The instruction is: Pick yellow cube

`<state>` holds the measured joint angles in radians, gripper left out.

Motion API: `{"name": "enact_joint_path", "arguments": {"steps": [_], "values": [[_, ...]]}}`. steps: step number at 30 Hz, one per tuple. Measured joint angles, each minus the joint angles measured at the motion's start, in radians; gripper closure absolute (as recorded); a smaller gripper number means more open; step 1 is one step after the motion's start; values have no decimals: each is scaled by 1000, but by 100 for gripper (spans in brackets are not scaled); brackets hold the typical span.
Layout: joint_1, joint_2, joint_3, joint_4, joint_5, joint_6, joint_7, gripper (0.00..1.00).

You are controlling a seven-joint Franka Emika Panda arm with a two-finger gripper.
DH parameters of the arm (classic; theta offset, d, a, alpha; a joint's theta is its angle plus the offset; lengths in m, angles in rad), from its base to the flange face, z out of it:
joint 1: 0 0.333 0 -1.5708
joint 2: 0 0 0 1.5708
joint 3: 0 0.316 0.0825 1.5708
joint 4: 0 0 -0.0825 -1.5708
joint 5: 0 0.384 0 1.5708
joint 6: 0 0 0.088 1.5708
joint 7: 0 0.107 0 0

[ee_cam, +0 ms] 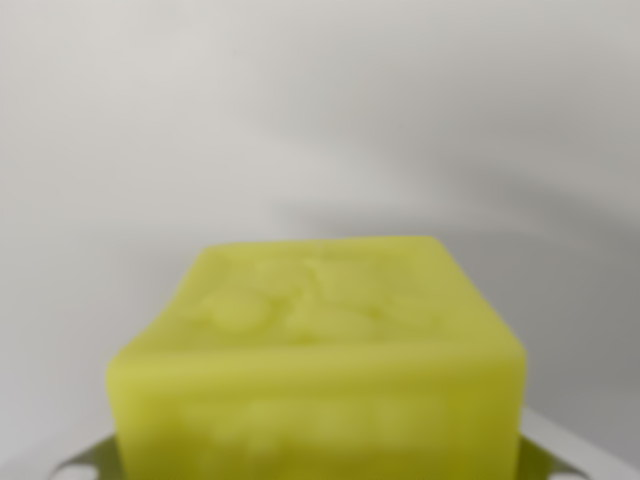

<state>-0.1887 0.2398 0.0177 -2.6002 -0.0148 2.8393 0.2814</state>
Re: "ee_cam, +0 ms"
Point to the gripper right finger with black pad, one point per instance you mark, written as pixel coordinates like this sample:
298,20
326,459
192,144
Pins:
575,457

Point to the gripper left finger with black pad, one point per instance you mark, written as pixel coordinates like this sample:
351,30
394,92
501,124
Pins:
97,462

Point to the yellow embossed cube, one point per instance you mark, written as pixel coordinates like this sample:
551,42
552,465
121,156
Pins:
320,370

